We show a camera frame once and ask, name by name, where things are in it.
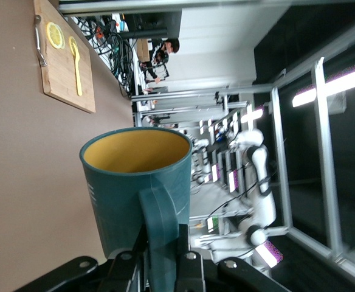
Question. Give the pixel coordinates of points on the brown table cover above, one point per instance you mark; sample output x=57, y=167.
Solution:
x=28, y=167

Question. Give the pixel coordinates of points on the aluminium frame post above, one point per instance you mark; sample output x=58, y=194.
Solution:
x=280, y=152
x=328, y=152

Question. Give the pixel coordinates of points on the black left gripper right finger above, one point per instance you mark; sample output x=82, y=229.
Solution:
x=195, y=273

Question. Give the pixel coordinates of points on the person in dark clothing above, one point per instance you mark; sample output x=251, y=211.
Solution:
x=162, y=50

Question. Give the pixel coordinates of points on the teal mug yellow inside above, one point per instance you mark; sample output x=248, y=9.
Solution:
x=119, y=194

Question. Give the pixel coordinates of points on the yellow plastic fork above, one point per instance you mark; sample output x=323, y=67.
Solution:
x=77, y=73

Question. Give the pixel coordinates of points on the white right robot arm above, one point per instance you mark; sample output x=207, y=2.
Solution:
x=261, y=164

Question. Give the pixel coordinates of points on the bamboo cutting board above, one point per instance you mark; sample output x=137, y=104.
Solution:
x=62, y=76

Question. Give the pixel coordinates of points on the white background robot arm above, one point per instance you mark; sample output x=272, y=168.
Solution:
x=201, y=158

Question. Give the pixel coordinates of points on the ceiling light strip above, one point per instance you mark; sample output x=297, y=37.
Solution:
x=252, y=115
x=329, y=86
x=268, y=254

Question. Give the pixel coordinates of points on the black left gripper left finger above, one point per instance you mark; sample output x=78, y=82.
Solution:
x=116, y=273

